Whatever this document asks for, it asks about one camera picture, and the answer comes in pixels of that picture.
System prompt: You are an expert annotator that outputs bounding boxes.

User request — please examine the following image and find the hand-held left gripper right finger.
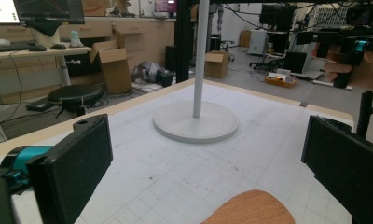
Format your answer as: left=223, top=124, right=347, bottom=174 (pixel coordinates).
left=300, top=115, right=373, bottom=224

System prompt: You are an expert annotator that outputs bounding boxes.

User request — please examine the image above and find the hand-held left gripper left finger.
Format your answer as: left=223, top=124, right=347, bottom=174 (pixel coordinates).
left=25, top=114, right=114, bottom=224

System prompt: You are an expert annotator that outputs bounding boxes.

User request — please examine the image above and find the wooden spatula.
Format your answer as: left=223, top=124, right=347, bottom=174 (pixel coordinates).
left=200, top=189, right=297, bottom=224

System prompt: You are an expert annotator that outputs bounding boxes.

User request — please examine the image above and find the white rack stand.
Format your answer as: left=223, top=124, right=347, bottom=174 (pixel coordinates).
left=152, top=0, right=240, bottom=145

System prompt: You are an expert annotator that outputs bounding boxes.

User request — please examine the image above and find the orange tray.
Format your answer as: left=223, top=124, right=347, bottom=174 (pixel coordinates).
left=264, top=72, right=298, bottom=89

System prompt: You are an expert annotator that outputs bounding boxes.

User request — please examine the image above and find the black stand pole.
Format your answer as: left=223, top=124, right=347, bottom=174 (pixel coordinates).
left=356, top=90, right=373, bottom=140

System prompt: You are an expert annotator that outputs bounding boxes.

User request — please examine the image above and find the black flat floor device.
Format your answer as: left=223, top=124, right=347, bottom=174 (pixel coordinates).
left=25, top=98, right=57, bottom=113

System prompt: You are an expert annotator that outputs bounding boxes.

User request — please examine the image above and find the black round stool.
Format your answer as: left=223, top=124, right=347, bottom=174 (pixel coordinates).
left=47, top=83, right=104, bottom=118

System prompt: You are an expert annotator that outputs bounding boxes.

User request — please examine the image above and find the small cardboard box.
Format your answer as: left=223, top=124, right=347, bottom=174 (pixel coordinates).
left=204, top=50, right=230, bottom=79

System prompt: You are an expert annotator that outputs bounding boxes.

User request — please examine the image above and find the white desk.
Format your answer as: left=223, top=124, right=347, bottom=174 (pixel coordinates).
left=0, top=46, right=92, bottom=146

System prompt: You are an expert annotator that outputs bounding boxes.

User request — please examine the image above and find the white grid mat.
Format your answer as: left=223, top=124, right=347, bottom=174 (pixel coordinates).
left=11, top=82, right=354, bottom=224

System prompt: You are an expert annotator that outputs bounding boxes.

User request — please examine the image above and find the open cardboard box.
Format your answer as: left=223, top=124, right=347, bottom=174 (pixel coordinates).
left=89, top=30, right=133, bottom=95

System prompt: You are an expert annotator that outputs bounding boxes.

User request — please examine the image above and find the grey padded device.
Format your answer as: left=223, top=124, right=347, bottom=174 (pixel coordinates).
left=131, top=61, right=176, bottom=88

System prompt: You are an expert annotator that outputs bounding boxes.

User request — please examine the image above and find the white teal bottle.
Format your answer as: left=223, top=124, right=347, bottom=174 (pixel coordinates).
left=69, top=30, right=84, bottom=49

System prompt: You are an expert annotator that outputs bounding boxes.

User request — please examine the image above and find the black keyboard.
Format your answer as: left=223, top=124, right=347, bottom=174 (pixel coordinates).
left=0, top=42, right=48, bottom=54

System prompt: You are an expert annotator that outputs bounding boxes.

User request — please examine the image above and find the dark cloth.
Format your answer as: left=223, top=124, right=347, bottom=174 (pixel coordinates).
left=25, top=19, right=63, bottom=37

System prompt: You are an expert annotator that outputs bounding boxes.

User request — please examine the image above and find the black monitor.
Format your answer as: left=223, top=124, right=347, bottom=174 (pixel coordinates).
left=13, top=0, right=86, bottom=25

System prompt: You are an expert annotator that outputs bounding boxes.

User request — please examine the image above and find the monitor with white screen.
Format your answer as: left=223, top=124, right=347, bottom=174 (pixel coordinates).
left=0, top=0, right=21, bottom=25

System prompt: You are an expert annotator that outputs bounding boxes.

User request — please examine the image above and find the black metal frame post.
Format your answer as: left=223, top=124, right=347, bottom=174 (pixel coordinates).
left=174, top=0, right=196, bottom=84

